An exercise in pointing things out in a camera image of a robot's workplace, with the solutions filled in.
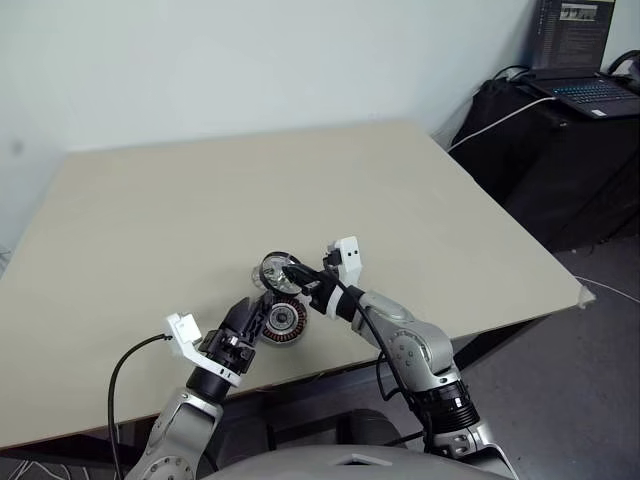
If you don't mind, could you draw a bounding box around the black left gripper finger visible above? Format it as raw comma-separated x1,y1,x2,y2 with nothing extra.
251,291,276,347
222,296,254,338

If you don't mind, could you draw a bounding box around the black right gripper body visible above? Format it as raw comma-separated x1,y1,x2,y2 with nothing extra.
304,271,345,317

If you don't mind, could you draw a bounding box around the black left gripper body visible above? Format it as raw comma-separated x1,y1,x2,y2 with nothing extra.
198,327,260,377

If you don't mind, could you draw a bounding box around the silver motor stator housing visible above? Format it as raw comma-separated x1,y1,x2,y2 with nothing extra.
259,294,312,347

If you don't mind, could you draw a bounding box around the silver motor rotor bell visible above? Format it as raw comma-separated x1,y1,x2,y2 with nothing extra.
259,251,305,297

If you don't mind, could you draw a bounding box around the silver robot torso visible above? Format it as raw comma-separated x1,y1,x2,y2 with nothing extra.
199,439,516,480

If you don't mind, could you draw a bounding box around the dark patterned mat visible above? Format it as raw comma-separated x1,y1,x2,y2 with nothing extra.
0,457,126,480

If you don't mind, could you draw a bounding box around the large black case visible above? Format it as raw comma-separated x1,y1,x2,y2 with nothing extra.
447,77,640,254

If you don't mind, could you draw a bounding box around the black open laptop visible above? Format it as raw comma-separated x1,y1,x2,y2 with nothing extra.
519,0,640,120

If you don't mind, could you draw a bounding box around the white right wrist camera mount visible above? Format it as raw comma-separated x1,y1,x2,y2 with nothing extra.
325,236,365,321

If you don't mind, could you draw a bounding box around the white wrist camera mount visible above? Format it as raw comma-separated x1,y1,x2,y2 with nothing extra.
164,312,246,387
325,236,365,321

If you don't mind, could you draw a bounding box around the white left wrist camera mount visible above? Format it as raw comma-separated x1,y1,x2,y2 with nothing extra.
164,312,246,387

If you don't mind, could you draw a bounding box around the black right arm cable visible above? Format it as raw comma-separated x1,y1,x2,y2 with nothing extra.
322,249,436,451

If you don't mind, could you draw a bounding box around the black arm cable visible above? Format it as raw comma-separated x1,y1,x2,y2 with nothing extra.
322,249,436,451
107,333,176,480

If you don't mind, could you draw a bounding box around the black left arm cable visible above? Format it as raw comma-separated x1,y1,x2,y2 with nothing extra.
107,333,176,480

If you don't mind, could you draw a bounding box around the white charger cable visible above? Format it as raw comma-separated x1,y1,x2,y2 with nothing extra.
447,95,559,151

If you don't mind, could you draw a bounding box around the thin black cable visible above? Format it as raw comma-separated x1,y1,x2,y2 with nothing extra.
492,64,534,84

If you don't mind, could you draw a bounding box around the thin white cable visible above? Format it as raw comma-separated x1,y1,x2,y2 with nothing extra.
574,274,640,302

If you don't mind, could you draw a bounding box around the thick black curved cable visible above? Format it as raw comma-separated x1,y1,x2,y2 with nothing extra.
607,49,640,91

